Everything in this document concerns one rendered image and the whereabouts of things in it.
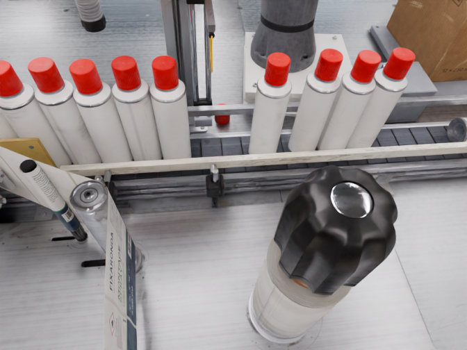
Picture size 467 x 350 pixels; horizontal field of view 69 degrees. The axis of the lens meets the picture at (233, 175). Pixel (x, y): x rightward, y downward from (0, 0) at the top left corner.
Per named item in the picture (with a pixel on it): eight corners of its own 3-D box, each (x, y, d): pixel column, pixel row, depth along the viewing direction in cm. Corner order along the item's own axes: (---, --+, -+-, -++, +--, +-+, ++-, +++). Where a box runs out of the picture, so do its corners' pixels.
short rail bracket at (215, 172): (207, 216, 60) (206, 178, 51) (206, 201, 62) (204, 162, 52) (225, 214, 61) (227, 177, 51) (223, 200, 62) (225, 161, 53)
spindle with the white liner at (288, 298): (253, 347, 44) (301, 270, 20) (244, 279, 49) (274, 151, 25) (319, 339, 45) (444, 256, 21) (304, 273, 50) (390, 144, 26)
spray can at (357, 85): (320, 160, 63) (358, 68, 46) (313, 139, 66) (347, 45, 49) (346, 158, 63) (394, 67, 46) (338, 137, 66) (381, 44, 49)
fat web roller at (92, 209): (109, 277, 48) (61, 215, 33) (112, 247, 51) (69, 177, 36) (142, 273, 49) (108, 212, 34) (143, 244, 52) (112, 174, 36)
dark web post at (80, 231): (75, 242, 51) (16, 171, 36) (77, 232, 52) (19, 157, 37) (87, 242, 51) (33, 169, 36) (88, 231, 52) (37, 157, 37)
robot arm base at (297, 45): (248, 71, 75) (251, 28, 67) (251, 35, 84) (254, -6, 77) (317, 75, 74) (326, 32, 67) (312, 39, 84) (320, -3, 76)
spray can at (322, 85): (290, 159, 62) (318, 67, 46) (285, 137, 65) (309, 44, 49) (317, 157, 63) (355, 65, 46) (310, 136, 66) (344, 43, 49)
